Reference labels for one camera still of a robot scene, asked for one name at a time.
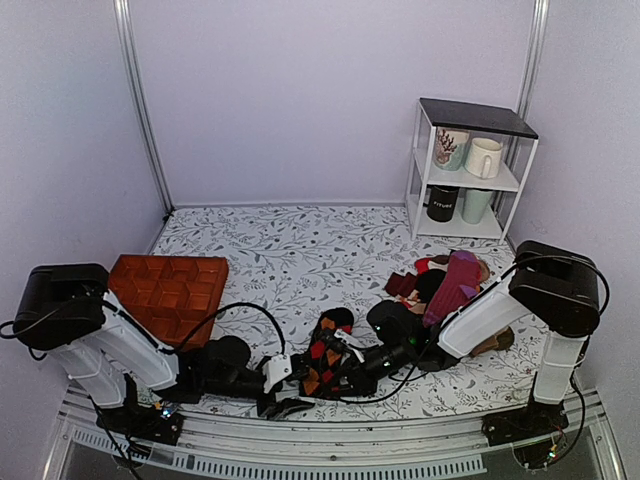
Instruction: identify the cream white mug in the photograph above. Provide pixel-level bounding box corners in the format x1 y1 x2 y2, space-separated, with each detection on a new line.
464 137 503 180

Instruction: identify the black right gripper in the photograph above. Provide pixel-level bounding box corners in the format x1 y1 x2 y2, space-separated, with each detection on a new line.
328 343 413 400

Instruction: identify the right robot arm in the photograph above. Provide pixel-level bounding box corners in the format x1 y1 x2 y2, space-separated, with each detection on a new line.
345 241 610 436

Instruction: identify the white metal shelf rack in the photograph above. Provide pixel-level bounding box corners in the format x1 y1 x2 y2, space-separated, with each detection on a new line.
405 98 539 243

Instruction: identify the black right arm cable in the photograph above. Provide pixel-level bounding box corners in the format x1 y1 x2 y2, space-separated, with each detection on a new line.
329 254 611 405

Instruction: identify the dark red sock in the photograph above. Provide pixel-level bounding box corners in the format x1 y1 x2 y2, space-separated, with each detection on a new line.
384 273 417 298

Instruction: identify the beige brown sock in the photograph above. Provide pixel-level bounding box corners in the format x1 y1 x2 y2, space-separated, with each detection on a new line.
469 327 515 357

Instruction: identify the floral table mat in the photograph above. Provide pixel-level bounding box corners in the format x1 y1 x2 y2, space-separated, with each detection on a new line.
149 206 546 423

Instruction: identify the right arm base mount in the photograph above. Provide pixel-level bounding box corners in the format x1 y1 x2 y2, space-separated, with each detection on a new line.
481 398 569 470

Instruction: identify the floral patterned mug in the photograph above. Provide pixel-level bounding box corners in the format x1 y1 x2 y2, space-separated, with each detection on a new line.
434 127 470 171

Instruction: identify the brown wooden compartment tray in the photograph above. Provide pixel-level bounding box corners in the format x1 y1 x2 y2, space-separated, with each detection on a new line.
109 255 229 350

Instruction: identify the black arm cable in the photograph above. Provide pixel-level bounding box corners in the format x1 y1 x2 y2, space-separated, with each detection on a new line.
329 254 611 405
0 301 286 364

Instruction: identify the black red orange argyle sock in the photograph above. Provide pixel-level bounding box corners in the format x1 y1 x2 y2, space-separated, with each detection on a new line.
299 307 354 398

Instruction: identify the pale green mug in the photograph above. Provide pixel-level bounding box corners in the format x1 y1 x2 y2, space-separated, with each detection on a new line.
461 189 493 225

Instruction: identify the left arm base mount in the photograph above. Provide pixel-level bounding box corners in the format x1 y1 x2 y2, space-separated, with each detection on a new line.
96 374 184 446

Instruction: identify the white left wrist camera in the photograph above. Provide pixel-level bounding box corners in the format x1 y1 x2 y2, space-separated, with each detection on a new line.
261 354 292 394

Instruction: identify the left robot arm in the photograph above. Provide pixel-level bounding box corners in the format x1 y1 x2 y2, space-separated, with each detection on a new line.
1 263 314 434

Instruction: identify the magenta striped sock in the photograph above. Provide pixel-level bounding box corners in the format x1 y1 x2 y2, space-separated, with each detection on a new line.
422 250 490 327

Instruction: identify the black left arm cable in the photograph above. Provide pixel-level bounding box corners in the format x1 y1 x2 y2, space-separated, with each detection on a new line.
0 301 286 364

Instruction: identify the black mug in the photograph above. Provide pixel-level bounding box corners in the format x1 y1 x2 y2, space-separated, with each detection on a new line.
426 185 459 223

